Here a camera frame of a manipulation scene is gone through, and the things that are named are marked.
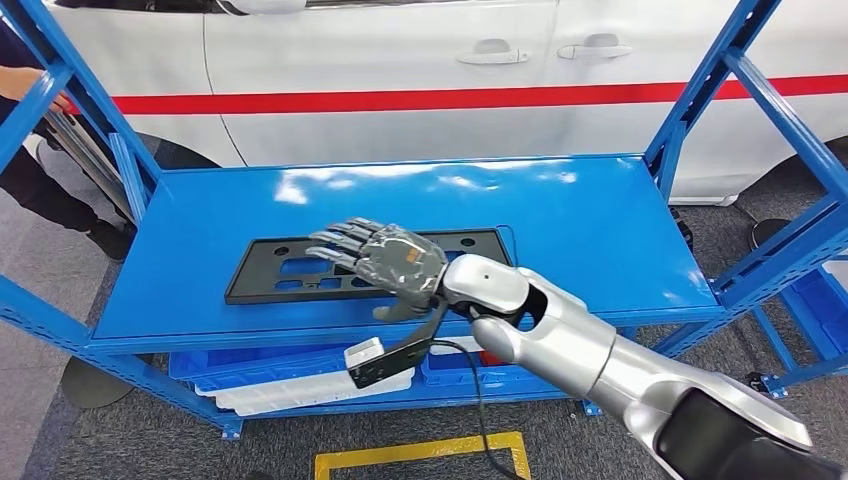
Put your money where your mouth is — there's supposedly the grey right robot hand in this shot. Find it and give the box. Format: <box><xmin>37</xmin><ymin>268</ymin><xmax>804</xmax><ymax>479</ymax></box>
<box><xmin>304</xmin><ymin>217</ymin><xmax>450</xmax><ymax>324</ymax></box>

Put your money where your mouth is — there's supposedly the black plastic plate frame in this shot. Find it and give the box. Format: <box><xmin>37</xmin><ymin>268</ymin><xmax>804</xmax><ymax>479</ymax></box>
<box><xmin>223</xmin><ymin>228</ymin><xmax>515</xmax><ymax>306</ymax></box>

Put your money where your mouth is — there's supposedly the blue metal shelf rack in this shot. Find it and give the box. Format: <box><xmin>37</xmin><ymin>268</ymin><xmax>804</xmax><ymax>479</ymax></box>
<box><xmin>0</xmin><ymin>0</ymin><xmax>848</xmax><ymax>442</ymax></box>

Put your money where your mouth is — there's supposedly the blue wheeled shelf rack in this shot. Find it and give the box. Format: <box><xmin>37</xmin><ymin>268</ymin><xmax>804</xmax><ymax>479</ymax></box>
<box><xmin>748</xmin><ymin>258</ymin><xmax>848</xmax><ymax>400</ymax></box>

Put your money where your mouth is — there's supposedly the white car with red stripe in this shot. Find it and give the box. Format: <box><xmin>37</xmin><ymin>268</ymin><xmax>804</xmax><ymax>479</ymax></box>
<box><xmin>29</xmin><ymin>0</ymin><xmax>848</xmax><ymax>207</ymax></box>

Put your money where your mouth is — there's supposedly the silver metal bar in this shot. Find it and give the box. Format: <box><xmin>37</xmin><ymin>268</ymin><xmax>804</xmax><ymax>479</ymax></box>
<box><xmin>42</xmin><ymin>111</ymin><xmax>137</xmax><ymax>223</ymax></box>

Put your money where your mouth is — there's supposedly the black stanchion with round base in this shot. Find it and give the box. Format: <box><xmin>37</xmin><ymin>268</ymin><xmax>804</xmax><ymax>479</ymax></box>
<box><xmin>60</xmin><ymin>357</ymin><xmax>134</xmax><ymax>410</ymax></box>

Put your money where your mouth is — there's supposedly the person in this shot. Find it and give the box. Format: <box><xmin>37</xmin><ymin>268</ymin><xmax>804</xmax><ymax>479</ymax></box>
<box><xmin>0</xmin><ymin>16</ymin><xmax>137</xmax><ymax>261</ymax></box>

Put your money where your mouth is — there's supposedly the black round floor base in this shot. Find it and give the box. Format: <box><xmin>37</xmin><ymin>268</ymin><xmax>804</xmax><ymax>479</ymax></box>
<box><xmin>747</xmin><ymin>218</ymin><xmax>793</xmax><ymax>253</ymax></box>

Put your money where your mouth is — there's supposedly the person's hand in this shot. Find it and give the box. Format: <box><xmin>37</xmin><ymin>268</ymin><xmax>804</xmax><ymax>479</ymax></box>
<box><xmin>0</xmin><ymin>66</ymin><xmax>73</xmax><ymax>114</ymax></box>

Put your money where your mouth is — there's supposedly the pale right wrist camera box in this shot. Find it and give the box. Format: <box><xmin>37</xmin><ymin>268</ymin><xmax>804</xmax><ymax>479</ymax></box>
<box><xmin>344</xmin><ymin>298</ymin><xmax>452</xmax><ymax>390</ymax></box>

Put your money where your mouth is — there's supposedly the black camera cable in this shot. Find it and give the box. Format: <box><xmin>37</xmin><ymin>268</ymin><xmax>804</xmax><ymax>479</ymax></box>
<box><xmin>430</xmin><ymin>339</ymin><xmax>526</xmax><ymax>480</ymax></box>

